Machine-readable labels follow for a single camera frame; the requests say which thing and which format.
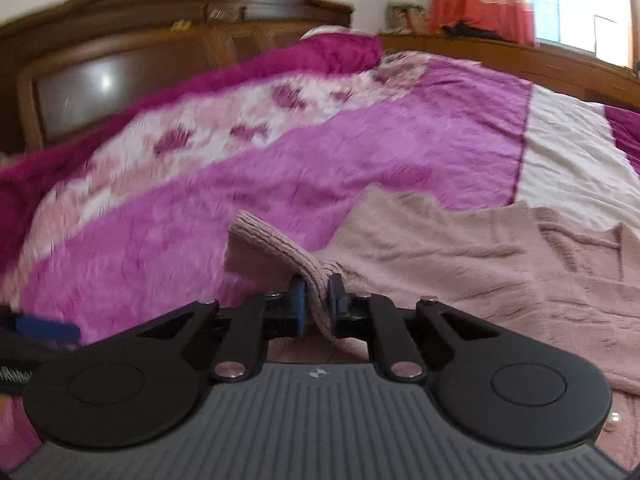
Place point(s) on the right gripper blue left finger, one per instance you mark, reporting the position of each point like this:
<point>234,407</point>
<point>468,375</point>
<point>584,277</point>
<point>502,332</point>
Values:
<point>246,330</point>

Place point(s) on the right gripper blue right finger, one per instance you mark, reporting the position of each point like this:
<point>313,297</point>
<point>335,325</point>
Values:
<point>375,320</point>

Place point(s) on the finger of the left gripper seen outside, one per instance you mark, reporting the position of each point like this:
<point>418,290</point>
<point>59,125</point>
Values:
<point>27,337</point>

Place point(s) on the pink cable knit cardigan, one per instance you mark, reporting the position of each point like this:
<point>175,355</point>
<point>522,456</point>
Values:
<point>527,269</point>

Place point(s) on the purple floral striped bedspread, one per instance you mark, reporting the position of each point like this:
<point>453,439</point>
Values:
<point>125,234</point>

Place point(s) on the dark wooden headboard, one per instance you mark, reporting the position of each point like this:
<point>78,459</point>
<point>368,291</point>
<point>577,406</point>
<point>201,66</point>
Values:
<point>67,68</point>

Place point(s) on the row of books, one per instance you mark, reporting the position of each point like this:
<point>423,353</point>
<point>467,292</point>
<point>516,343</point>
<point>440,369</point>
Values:
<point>405,18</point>

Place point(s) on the wooden low cabinet row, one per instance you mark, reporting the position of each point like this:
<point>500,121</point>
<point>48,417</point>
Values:
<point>555,68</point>

